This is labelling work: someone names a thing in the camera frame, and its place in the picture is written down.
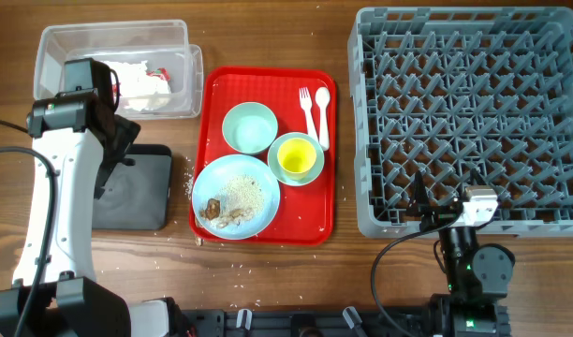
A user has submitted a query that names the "grey dishwasher rack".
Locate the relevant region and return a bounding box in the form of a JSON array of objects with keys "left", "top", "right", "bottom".
[{"left": 347, "top": 7, "right": 573, "bottom": 238}]

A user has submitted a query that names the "white plastic fork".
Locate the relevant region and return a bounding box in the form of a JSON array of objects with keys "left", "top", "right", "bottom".
[{"left": 299, "top": 87, "right": 318, "bottom": 141}]

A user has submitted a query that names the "white plastic spoon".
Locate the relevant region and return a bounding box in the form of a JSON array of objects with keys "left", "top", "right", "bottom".
[{"left": 315, "top": 87, "right": 331, "bottom": 151}]

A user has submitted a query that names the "mint green bowl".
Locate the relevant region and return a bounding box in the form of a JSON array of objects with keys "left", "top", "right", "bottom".
[{"left": 222, "top": 102, "right": 278, "bottom": 155}]

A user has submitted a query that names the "red serving tray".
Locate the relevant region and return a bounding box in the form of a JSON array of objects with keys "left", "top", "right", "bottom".
[{"left": 189, "top": 66, "right": 337, "bottom": 246}]

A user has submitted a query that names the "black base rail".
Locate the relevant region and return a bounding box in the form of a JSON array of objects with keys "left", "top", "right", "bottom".
[{"left": 184, "top": 307, "right": 511, "bottom": 337}]

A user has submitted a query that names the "light blue bowl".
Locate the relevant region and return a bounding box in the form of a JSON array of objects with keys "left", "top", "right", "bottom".
[{"left": 267, "top": 132, "right": 325, "bottom": 186}]

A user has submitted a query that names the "yellow plastic cup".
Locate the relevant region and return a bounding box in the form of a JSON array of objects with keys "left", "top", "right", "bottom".
[{"left": 277, "top": 138, "right": 317, "bottom": 181}]

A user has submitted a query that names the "clear plastic bin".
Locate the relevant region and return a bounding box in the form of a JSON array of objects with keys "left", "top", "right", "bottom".
[{"left": 33, "top": 20, "right": 203, "bottom": 120}]

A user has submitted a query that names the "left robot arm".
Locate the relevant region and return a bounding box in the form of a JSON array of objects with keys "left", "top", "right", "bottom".
[{"left": 0, "top": 58, "right": 192, "bottom": 336}]

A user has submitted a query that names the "light blue plate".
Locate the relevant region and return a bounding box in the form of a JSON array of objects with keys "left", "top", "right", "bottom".
[{"left": 191, "top": 154, "right": 281, "bottom": 241}]

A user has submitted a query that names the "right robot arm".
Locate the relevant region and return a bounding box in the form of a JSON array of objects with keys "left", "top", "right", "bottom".
[{"left": 406, "top": 170, "right": 515, "bottom": 336}]

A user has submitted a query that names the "black plastic bin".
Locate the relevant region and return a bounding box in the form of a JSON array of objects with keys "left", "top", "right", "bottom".
[{"left": 93, "top": 144, "right": 172, "bottom": 230}]

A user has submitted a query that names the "brown food scrap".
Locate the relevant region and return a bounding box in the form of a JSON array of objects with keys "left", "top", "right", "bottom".
[{"left": 199, "top": 198, "right": 221, "bottom": 221}]

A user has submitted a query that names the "white napkin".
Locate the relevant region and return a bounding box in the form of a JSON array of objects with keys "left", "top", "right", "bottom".
[{"left": 104, "top": 61, "right": 172, "bottom": 111}]

